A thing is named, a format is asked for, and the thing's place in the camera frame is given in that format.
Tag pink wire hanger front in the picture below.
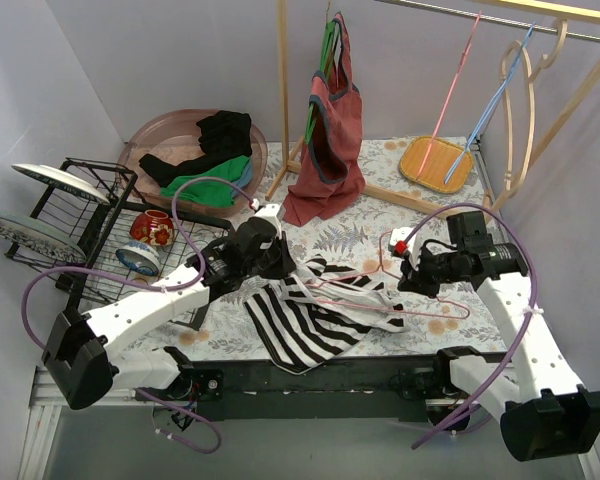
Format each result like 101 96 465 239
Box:
306 230 471 321

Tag pink wire hanger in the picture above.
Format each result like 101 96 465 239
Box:
415 11 482 180
306 230 471 321

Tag black white striped tank top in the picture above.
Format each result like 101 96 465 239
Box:
244 255 406 375

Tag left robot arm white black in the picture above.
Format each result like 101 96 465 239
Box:
42 204 296 410

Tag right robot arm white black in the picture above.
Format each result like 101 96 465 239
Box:
389 203 600 461

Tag red tank top green trim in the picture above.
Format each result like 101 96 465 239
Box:
283 13 366 227

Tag wooden hanger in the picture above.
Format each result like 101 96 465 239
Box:
500 19 568 199

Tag green plastic hanger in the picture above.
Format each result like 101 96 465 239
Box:
304 19 340 144

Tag blue garment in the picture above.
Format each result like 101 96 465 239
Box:
234 160 253 190

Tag green garment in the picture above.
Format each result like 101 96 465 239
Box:
160 155 251 208

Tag floral tablecloth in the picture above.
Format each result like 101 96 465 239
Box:
130 138 505 361

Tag red floral bowl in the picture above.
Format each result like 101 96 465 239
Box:
129 210 175 247

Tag orange woven bamboo tray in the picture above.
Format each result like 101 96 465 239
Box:
399 136 474 194

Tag black garment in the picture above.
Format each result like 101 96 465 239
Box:
139 110 252 188

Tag blue white ceramic bowl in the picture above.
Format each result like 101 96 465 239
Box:
115 240 160 277

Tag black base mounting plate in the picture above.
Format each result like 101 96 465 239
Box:
194 355 460 422

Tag pink translucent plastic basin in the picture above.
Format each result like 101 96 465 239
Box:
117 109 268 219

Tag blue patterned plate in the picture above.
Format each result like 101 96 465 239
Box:
0 211 87 264

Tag white plate dark rim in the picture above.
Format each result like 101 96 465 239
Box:
12 164 109 204

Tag metal hanging rod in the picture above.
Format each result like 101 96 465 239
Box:
376 0 600 44

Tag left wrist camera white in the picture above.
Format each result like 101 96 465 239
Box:
254 203 282 236

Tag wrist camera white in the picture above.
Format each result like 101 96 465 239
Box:
388 227 424 261
254 203 282 236

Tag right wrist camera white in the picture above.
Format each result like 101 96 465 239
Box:
388 227 424 261

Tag wooden clothes rack frame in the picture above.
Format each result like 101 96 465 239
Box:
265 1 600 214

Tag black wire dish rack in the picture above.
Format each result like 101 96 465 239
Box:
4 157 237 366

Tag pink wire hanger rear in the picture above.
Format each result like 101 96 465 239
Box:
415 11 482 180

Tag blue wire hanger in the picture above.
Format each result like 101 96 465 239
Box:
444 23 536 184

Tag aluminium frame rail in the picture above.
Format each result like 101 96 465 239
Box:
17 368 600 479

